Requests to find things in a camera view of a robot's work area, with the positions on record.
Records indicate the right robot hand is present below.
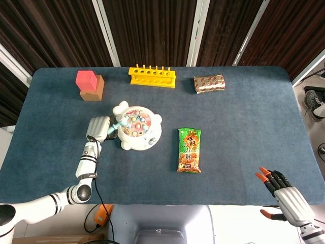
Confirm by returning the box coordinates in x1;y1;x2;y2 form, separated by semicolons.
255;166;315;227

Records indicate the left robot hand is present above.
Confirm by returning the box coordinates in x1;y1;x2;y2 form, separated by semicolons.
85;115;119;143

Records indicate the light blue toy hammer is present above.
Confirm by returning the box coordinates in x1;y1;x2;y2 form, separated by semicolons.
108;114;133;135

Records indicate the white whack-a-mole toy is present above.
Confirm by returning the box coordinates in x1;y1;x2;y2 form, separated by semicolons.
112;101;163;151

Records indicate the brown cardboard box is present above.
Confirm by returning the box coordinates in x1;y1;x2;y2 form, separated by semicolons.
79;75;105;102

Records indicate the pink foam cube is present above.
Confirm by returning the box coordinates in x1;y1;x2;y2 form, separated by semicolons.
75;70;98;92

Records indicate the yellow test tube rack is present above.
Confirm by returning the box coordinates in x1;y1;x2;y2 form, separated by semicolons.
128;64;177;89

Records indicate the blue table cloth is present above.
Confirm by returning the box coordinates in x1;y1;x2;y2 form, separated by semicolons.
0;66;325;206

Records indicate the orange device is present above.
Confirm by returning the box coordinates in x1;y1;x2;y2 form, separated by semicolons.
94;204;114;226

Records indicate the green snack bag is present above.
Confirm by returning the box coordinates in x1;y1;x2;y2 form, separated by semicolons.
177;128;202;174

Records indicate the grey sneaker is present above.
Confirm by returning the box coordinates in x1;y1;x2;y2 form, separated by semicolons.
304;89;325;122

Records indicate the grey robot torso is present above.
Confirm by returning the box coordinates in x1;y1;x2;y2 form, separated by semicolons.
106;204;216;244

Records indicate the flat cardboard carton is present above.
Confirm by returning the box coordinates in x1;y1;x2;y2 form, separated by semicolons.
12;233;105;244

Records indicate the black flat base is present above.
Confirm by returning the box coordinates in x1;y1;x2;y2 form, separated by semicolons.
304;85;325;95

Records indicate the foil wrapped package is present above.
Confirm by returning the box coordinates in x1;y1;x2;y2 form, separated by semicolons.
193;74;226;95

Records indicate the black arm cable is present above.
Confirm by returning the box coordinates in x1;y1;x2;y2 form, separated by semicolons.
87;135;115;244

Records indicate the black looped cable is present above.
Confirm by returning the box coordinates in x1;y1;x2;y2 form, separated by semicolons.
317;142;325;162

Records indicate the black floor cable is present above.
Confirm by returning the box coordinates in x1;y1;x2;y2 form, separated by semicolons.
84;204;102;233

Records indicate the white frame post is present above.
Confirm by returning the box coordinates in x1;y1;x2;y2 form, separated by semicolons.
232;0;270;67
186;0;211;67
0;43;33;81
291;48;325;88
91;0;121;67

